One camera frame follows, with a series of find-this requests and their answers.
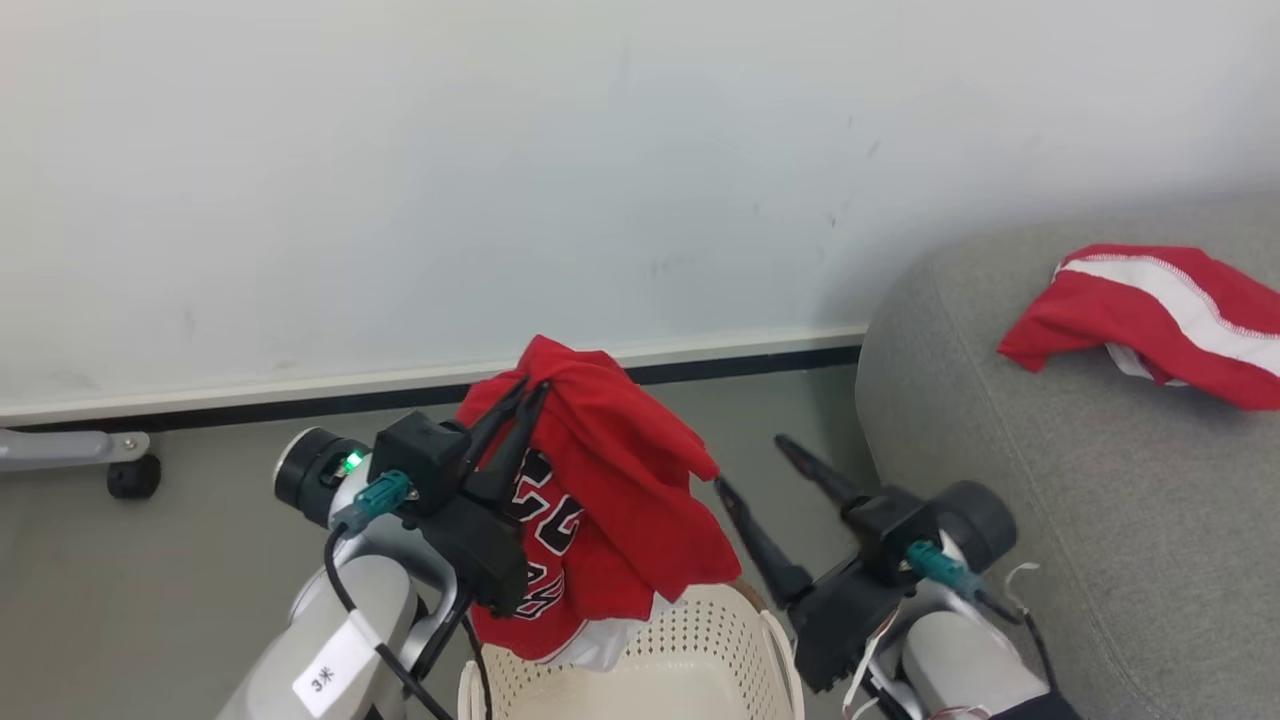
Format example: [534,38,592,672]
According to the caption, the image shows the grey metal stand leg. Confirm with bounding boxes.
[0,428,152,473]

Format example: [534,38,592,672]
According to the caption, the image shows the grey fabric sofa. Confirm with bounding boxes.
[855,195,1280,720]

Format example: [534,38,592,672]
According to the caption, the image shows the black caster wheel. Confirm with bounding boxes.
[107,455,162,500]

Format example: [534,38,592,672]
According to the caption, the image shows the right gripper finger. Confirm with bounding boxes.
[714,477,814,607]
[774,435,865,514]

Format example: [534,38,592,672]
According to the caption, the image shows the cream perforated laundry basket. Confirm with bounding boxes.
[458,582,806,720]

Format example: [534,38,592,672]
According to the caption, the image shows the thin black cable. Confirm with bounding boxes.
[440,590,494,720]

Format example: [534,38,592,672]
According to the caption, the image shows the white label sticker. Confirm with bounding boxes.
[292,635,377,719]

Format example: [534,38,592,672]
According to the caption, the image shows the black cable with teal plug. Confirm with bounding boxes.
[905,540,1061,693]
[322,470,461,720]

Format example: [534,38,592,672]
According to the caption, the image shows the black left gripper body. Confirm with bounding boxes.
[428,493,531,618]

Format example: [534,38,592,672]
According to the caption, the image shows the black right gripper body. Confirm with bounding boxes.
[790,557,903,693]

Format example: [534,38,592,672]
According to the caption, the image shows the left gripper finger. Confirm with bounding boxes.
[465,383,551,502]
[462,378,529,472]

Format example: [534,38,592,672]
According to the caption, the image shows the black and white baseboard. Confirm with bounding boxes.
[0,322,869,431]

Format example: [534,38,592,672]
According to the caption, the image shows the red basketball jersey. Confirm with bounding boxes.
[455,335,743,673]

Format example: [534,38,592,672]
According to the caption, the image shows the red and white shorts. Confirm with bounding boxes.
[997,243,1280,412]

